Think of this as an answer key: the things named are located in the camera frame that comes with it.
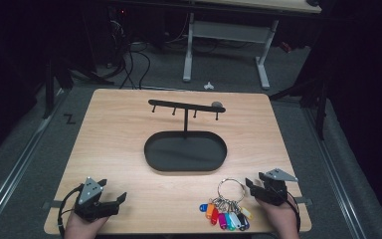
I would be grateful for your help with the grey tape strip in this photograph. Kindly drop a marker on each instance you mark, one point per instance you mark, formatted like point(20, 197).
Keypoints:
point(304, 200)
point(51, 204)

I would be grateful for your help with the metal floor rail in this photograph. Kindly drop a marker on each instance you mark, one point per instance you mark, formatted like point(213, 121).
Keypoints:
point(336, 179)
point(16, 169)

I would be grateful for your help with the white metal frame desk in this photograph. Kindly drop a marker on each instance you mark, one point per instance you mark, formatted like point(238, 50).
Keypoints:
point(229, 31)

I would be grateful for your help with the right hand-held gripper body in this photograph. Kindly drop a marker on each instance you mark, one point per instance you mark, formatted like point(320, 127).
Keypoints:
point(273, 191)

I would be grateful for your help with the small white floor object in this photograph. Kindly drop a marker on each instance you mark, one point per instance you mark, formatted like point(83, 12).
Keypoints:
point(208, 86)

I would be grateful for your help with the person's right hand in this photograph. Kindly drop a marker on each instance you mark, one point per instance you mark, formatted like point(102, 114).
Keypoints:
point(283, 220)

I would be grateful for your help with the black metal stand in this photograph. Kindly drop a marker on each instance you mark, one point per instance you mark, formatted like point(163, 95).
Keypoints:
point(315, 99)
point(54, 86)

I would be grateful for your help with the black key rack with tray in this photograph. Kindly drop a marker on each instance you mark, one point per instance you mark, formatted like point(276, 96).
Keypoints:
point(185, 152)

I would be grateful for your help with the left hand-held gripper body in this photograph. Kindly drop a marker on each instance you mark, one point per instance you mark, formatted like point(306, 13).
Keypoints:
point(89, 194)

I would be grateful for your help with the person's left hand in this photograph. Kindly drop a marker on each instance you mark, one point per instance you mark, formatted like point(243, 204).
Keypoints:
point(81, 229)

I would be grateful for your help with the small grey pad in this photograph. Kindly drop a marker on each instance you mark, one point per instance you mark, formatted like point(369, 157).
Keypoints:
point(216, 104)

